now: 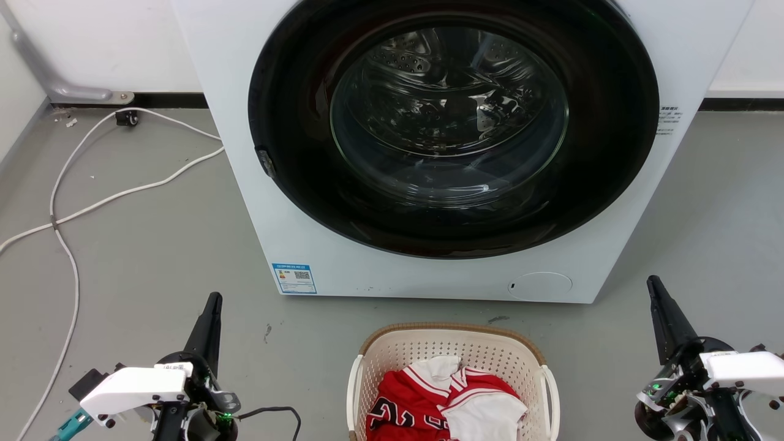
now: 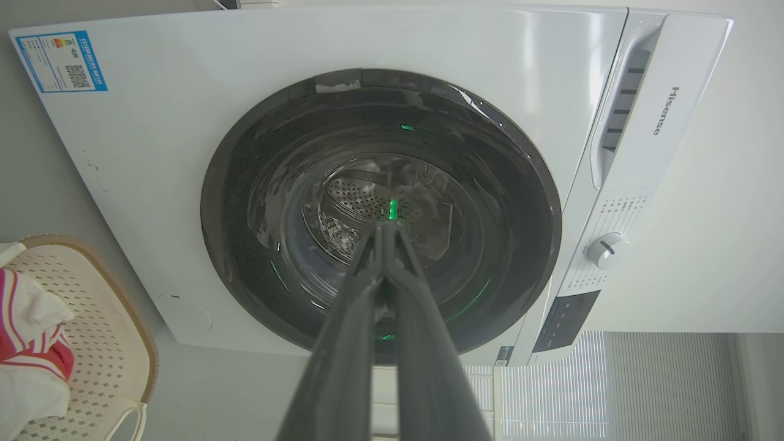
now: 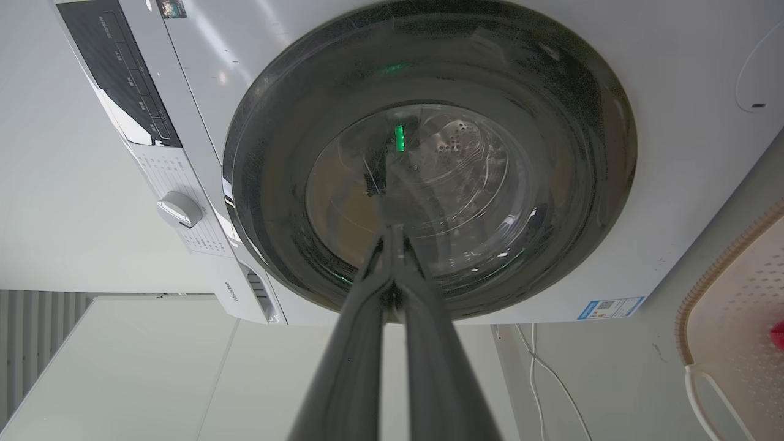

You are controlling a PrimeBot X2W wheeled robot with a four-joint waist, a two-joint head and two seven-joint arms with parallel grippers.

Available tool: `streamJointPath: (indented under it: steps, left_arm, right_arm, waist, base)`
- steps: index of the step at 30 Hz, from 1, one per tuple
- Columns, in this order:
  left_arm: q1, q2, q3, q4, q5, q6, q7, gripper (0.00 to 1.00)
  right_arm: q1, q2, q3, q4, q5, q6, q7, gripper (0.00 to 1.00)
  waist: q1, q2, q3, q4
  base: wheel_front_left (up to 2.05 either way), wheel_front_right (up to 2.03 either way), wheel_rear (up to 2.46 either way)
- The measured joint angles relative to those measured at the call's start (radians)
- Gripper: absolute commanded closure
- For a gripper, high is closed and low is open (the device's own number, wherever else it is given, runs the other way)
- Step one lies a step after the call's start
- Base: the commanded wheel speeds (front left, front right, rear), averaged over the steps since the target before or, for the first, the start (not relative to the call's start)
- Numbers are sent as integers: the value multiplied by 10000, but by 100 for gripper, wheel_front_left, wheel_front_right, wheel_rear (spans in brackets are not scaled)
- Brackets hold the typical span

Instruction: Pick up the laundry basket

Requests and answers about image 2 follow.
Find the beige perforated laundry basket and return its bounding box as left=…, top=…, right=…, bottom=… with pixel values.
left=0, top=235, right=160, bottom=441

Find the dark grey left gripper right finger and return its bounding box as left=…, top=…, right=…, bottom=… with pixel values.
left=383, top=223, right=492, bottom=441

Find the white washing machine dial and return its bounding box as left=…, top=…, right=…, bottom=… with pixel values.
left=586, top=232, right=631, bottom=271

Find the blue energy label sticker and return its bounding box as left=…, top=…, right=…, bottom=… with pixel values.
left=15, top=31, right=108, bottom=94

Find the dark round washing machine door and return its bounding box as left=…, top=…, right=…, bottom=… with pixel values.
left=200, top=68, right=562, bottom=366

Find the white Hisense washing machine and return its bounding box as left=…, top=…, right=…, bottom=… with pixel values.
left=9, top=5, right=734, bottom=368

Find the red white striped garment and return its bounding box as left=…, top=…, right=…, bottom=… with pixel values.
left=0, top=243, right=76, bottom=441

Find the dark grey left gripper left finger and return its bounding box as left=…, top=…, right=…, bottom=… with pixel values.
left=276, top=222, right=385, bottom=441

